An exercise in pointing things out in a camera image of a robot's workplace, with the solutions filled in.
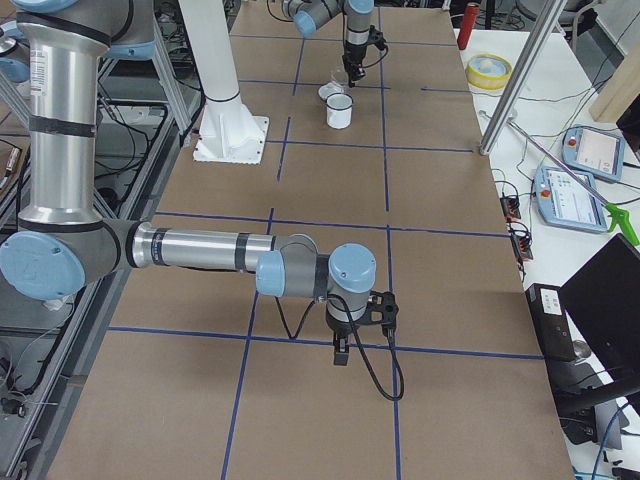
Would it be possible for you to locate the white enamel mug lid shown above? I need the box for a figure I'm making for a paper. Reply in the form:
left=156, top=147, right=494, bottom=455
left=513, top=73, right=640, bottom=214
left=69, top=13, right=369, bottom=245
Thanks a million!
left=318, top=82, right=344, bottom=102

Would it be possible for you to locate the clear glass funnel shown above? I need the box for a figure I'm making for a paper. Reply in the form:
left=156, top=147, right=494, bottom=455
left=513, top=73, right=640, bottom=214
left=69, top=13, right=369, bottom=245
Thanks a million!
left=329, top=67, right=349, bottom=93

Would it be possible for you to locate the far blue teach pendant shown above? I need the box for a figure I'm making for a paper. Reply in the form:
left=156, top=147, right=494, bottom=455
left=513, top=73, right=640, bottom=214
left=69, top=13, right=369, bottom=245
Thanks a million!
left=562, top=125, right=625, bottom=183

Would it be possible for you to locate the black monitor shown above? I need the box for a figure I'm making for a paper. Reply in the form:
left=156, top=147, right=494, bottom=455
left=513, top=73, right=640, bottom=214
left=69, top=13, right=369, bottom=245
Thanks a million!
left=560, top=234, right=639, bottom=378

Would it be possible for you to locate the blue teach pendant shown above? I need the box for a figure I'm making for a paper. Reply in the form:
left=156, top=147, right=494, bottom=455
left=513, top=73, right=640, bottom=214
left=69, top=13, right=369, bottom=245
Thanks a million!
left=534, top=165, right=608, bottom=233
left=562, top=125, right=625, bottom=183

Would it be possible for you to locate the silver reacher grabber tool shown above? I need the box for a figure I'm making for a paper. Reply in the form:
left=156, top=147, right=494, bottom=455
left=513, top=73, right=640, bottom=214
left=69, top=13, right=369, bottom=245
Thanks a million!
left=506, top=116, right=639, bottom=246

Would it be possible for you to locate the wooden board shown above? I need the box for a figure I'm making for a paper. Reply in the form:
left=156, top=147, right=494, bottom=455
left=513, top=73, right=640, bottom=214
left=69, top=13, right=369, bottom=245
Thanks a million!
left=589, top=44, right=640, bottom=123

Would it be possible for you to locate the white enamel mug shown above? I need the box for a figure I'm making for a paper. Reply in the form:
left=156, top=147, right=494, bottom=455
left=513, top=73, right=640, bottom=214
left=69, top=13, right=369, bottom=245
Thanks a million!
left=326, top=93, right=354, bottom=130

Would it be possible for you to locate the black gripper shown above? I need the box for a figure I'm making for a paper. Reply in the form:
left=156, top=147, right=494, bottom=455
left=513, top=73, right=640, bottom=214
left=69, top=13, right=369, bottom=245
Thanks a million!
left=342, top=43, right=367, bottom=88
left=326, top=317, right=359, bottom=366

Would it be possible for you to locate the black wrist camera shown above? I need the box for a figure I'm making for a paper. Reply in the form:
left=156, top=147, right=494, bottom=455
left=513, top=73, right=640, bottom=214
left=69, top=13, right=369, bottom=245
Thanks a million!
left=367, top=25, right=388, bottom=51
left=359, top=291, right=399, bottom=339

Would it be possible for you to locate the orange black usb hub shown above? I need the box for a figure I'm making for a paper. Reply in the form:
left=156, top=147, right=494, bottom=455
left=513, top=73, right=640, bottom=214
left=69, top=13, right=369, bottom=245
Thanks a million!
left=500, top=195, right=521, bottom=222
left=510, top=230, right=534, bottom=262

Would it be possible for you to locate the aluminium frame post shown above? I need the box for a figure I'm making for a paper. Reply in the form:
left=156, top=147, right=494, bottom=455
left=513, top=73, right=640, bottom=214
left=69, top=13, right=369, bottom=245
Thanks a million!
left=479, top=0, right=567, bottom=156

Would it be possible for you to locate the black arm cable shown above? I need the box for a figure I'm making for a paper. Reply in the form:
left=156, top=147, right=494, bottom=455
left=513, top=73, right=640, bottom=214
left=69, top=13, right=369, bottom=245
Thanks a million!
left=359, top=29, right=390, bottom=69
left=273, top=292, right=405, bottom=401

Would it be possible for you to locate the yellow tape roll with plate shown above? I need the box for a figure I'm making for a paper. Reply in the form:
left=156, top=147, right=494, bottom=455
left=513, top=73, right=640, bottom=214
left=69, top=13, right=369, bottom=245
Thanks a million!
left=465, top=53, right=513, bottom=91

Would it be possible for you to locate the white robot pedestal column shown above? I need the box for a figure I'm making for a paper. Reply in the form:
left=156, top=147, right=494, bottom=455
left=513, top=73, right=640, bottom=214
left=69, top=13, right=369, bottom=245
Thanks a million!
left=181, top=1, right=269, bottom=165

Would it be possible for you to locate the red cylinder tube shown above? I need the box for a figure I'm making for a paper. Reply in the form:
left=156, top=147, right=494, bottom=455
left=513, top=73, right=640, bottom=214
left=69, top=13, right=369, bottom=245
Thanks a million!
left=457, top=2, right=480, bottom=50

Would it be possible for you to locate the black desktop box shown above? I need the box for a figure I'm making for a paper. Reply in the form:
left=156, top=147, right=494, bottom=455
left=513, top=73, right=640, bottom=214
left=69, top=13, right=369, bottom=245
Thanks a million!
left=525, top=283, right=577, bottom=362

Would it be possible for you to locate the near blue teach pendant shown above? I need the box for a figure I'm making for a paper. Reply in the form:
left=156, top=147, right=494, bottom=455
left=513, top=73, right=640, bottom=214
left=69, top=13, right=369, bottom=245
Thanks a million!
left=534, top=165, right=608, bottom=233

